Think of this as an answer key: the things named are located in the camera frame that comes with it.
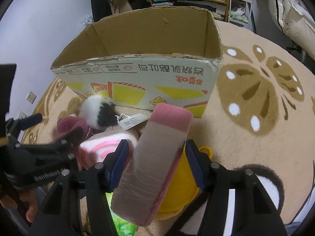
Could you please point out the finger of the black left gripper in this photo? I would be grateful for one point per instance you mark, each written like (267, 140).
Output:
(15, 126)

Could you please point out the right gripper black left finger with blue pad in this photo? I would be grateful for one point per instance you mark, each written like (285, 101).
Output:
(60, 214)

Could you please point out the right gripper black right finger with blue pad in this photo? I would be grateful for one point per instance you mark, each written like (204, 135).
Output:
(254, 211)

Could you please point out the magenta bear plush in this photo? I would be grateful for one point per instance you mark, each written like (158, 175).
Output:
(72, 129)

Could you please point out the green tissue pack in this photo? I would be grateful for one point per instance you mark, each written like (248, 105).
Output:
(123, 227)

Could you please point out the pink swirl roll plush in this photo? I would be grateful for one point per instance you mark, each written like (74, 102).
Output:
(96, 148)

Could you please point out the yellow bear plush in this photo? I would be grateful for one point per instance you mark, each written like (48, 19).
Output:
(181, 191)

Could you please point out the black white pompom keychain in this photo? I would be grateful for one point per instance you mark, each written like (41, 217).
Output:
(98, 112)

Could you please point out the pink long plush pillow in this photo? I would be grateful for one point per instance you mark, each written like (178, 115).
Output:
(144, 182)

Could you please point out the person's left hand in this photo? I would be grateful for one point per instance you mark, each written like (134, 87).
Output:
(28, 197)

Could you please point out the beige patterned plush rug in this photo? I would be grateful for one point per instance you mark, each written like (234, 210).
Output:
(260, 116)

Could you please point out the white paper tag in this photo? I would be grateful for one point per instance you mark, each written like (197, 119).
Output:
(127, 122)

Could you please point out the open cardboard box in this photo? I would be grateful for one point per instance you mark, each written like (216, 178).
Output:
(141, 58)

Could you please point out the white rolling cart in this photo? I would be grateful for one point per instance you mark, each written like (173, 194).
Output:
(240, 12)

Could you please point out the cream quilted bedding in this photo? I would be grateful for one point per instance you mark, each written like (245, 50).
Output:
(294, 20)

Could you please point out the white wall socket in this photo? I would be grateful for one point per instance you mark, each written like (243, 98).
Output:
(31, 97)

